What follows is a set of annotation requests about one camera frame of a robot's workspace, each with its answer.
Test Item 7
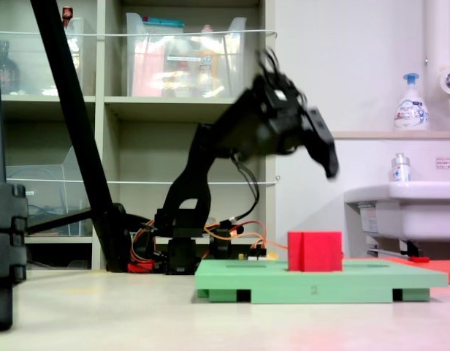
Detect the red cross columnar block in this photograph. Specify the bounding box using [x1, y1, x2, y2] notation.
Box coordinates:
[287, 230, 343, 272]

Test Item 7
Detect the green shape hole board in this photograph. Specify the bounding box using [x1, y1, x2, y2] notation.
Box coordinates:
[194, 258, 449, 304]

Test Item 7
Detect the small clear sanitizer bottle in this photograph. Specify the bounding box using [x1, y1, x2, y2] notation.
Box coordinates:
[389, 152, 411, 183]

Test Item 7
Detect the white pump soap bottle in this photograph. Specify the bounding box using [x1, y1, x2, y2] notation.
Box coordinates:
[394, 72, 430, 132]

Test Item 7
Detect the white sink basin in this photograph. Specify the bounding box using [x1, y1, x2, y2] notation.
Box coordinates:
[343, 181, 450, 257]

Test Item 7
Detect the beige shelf unit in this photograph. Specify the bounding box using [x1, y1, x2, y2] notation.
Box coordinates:
[0, 0, 277, 271]

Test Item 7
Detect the small circuit board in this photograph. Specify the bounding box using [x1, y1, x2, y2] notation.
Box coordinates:
[237, 244, 277, 261]

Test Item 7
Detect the clear bin with packages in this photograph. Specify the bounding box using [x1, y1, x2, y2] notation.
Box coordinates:
[125, 12, 247, 99]

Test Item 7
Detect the clear empty plastic bin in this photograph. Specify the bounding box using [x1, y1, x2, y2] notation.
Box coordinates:
[5, 146, 94, 238]

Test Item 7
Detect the dark glass bottle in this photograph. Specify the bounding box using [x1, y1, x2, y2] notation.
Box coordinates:
[0, 39, 21, 95]

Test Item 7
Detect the notched black stack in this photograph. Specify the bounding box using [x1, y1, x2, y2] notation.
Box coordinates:
[0, 182, 28, 332]

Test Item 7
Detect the orange and black motor cable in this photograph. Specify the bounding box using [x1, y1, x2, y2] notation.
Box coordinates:
[204, 155, 346, 257]

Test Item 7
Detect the black camera tripod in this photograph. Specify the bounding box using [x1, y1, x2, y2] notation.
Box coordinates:
[26, 0, 153, 273]

